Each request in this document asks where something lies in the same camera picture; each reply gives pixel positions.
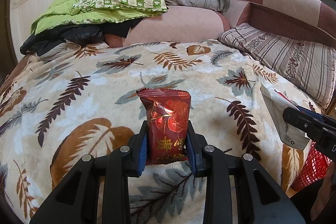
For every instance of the leaf print blanket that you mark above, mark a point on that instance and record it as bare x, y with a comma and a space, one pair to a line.
92, 98

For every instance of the white pouch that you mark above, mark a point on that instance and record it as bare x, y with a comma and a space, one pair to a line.
273, 113

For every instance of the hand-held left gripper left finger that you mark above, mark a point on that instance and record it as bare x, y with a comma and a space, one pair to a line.
143, 153

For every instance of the striped pillow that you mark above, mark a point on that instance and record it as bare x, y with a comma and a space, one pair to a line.
288, 56

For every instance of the pink quilted sofa cushion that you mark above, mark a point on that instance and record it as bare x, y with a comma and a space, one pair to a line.
170, 24

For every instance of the brown sofa frame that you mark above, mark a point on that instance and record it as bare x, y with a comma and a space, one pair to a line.
283, 8

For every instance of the black jacket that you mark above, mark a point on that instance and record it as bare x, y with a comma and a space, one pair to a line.
65, 35

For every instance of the red mesh basket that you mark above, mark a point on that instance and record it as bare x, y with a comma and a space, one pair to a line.
312, 169

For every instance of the red foil snack packet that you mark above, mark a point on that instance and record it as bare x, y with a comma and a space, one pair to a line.
165, 119

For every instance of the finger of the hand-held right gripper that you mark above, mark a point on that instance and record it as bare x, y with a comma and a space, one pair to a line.
315, 115
302, 121

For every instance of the person's right forearm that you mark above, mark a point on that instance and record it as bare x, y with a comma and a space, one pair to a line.
328, 192

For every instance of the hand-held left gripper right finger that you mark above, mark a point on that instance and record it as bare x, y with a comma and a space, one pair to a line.
191, 155

